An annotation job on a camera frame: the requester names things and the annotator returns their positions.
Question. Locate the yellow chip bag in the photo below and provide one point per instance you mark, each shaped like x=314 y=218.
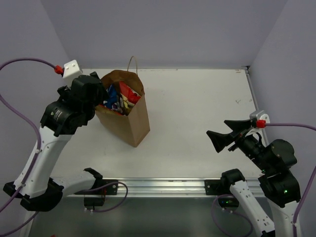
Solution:
x=127 y=106

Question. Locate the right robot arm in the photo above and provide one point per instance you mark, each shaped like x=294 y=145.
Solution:
x=278 y=184

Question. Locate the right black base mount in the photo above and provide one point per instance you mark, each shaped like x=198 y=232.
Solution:
x=213 y=187

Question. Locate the red chip bag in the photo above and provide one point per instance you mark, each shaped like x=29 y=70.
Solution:
x=131 y=96

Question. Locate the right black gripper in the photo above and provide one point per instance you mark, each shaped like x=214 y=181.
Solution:
x=220 y=140

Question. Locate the blue snack bag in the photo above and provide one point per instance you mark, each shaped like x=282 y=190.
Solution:
x=112 y=102

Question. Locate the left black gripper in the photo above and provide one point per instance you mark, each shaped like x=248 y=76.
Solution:
x=98 y=88

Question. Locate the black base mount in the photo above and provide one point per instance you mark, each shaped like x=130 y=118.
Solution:
x=213 y=187
x=102 y=187

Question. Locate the brown chocolate bar wrapper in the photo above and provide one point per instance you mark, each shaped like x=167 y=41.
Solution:
x=120 y=104

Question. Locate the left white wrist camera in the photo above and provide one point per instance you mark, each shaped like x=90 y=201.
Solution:
x=72 y=70

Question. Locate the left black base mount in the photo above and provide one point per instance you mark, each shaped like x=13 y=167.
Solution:
x=102 y=187

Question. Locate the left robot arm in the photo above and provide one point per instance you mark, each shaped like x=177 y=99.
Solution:
x=35 y=186

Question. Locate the brown paper bag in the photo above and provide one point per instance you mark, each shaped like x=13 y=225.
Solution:
x=134 y=127

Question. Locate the aluminium front rail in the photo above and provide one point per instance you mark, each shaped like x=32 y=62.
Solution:
x=147 y=188

